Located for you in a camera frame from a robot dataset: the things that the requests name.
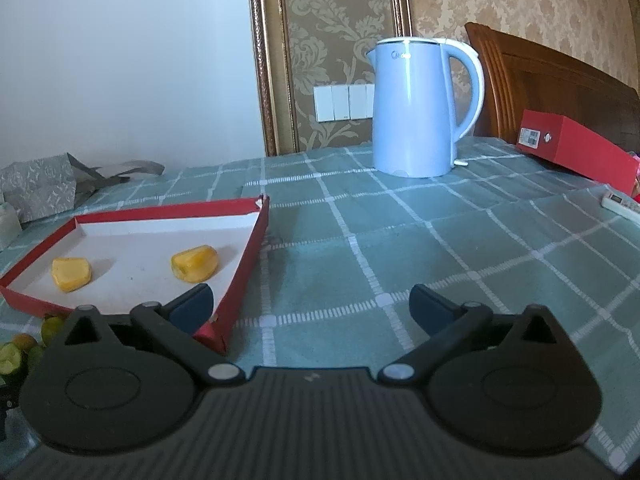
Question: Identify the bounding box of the gold wall panel frame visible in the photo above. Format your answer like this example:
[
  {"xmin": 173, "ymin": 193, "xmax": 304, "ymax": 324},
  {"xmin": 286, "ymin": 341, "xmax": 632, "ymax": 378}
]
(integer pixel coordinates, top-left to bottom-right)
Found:
[{"xmin": 246, "ymin": 0, "xmax": 413, "ymax": 157}]

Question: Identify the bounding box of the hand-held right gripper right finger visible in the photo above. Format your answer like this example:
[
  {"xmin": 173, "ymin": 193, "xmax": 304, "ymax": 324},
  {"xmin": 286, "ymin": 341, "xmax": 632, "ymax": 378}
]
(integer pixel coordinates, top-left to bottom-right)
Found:
[{"xmin": 376, "ymin": 283, "xmax": 563, "ymax": 386}]

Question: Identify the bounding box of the white tissue pack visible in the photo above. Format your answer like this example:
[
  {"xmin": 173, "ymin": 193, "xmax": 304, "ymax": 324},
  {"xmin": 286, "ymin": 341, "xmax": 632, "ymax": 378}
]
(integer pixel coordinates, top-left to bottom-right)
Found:
[{"xmin": 0, "ymin": 200, "xmax": 23, "ymax": 251}]

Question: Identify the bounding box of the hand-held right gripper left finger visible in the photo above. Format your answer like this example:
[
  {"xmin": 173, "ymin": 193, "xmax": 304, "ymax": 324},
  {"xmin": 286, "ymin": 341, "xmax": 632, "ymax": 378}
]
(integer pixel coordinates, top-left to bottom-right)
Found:
[{"xmin": 62, "ymin": 283, "xmax": 246, "ymax": 386}]

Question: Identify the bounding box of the red cardboard box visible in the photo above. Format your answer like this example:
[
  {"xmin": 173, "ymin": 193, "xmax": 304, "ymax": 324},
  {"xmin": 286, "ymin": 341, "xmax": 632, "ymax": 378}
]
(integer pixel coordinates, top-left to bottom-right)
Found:
[{"xmin": 516, "ymin": 108, "xmax": 638, "ymax": 196}]

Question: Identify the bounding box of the round green fruit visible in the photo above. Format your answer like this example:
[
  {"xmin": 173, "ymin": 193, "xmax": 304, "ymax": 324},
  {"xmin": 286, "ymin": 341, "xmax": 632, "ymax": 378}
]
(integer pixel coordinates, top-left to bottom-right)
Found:
[{"xmin": 41, "ymin": 314, "xmax": 67, "ymax": 348}]

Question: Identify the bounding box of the brown wooden headboard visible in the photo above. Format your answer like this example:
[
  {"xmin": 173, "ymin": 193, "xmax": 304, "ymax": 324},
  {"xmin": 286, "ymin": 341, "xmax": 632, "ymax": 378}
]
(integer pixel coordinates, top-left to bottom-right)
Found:
[{"xmin": 465, "ymin": 21, "xmax": 640, "ymax": 161}]

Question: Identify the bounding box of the grey patterned paper bag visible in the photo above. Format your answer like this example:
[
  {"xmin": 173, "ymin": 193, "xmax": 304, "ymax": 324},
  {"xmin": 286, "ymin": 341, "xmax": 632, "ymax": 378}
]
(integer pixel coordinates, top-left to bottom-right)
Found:
[{"xmin": 0, "ymin": 154, "xmax": 166, "ymax": 223}]

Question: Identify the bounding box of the yellow fruit piece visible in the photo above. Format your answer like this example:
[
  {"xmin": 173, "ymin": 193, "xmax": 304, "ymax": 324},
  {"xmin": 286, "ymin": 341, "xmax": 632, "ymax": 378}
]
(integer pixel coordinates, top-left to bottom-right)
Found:
[
  {"xmin": 51, "ymin": 256, "xmax": 94, "ymax": 292},
  {"xmin": 171, "ymin": 245, "xmax": 221, "ymax": 283}
]

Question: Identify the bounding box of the red cardboard tray white inside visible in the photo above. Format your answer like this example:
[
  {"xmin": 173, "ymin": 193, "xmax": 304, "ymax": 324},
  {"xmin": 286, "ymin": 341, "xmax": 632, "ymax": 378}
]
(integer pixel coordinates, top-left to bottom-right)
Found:
[{"xmin": 0, "ymin": 195, "xmax": 271, "ymax": 356}]

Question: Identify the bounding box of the white remote control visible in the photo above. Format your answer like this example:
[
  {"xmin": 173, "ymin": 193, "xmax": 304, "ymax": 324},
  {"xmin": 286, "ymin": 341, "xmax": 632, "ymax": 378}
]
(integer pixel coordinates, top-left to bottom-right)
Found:
[{"xmin": 601, "ymin": 191, "xmax": 640, "ymax": 218}]

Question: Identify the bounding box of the white wall switch panel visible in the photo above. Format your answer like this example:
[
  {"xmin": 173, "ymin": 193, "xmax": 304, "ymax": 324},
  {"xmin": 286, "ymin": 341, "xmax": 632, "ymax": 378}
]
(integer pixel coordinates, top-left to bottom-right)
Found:
[{"xmin": 314, "ymin": 83, "xmax": 376, "ymax": 123}]

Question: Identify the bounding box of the green checkered tablecloth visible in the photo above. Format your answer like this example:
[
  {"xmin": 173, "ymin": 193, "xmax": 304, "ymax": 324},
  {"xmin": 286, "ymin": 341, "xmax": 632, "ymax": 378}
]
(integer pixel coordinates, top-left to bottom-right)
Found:
[{"xmin": 0, "ymin": 135, "xmax": 640, "ymax": 476}]

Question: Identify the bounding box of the light blue electric kettle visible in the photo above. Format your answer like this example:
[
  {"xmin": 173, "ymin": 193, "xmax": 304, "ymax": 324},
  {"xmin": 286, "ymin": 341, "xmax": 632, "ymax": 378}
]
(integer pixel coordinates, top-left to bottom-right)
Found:
[{"xmin": 365, "ymin": 37, "xmax": 486, "ymax": 178}]

